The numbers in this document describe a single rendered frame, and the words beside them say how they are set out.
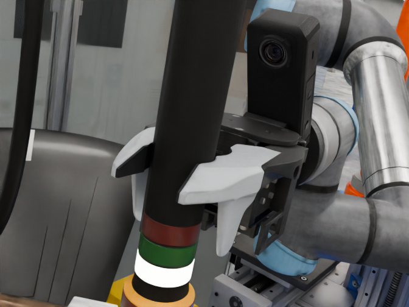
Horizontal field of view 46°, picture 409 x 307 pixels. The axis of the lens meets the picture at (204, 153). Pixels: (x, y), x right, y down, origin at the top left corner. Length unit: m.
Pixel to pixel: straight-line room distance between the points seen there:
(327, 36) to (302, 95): 0.45
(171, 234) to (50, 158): 0.20
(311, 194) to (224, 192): 0.27
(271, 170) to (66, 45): 0.83
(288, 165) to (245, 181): 0.04
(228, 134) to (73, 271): 0.16
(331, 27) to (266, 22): 0.47
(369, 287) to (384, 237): 0.67
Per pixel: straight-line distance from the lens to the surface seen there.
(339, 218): 0.53
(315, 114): 0.43
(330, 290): 1.29
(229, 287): 1.09
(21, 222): 0.41
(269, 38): 0.33
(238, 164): 0.26
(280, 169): 0.28
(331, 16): 0.80
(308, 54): 0.34
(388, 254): 0.56
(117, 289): 0.88
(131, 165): 0.26
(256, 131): 0.33
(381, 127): 0.66
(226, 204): 0.26
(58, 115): 1.10
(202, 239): 1.72
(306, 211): 0.51
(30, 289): 0.39
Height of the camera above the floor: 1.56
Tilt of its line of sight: 17 degrees down
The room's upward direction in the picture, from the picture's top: 11 degrees clockwise
